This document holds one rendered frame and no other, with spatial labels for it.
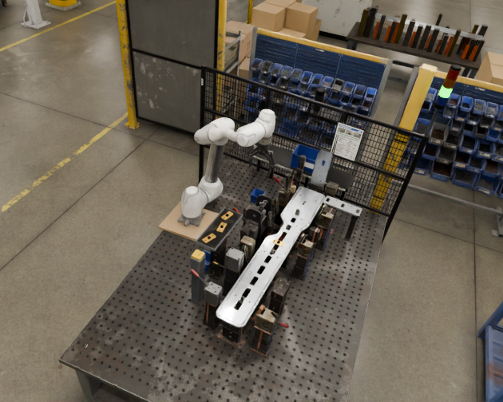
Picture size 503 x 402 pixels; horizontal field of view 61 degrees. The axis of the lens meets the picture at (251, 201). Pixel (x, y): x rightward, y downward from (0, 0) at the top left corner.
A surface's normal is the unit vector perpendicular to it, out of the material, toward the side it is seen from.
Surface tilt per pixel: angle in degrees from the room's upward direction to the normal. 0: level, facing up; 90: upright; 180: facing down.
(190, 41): 92
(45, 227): 0
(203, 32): 91
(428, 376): 0
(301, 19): 90
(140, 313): 0
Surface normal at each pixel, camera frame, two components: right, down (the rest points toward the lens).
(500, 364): 0.10, -0.75
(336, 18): -0.36, 0.59
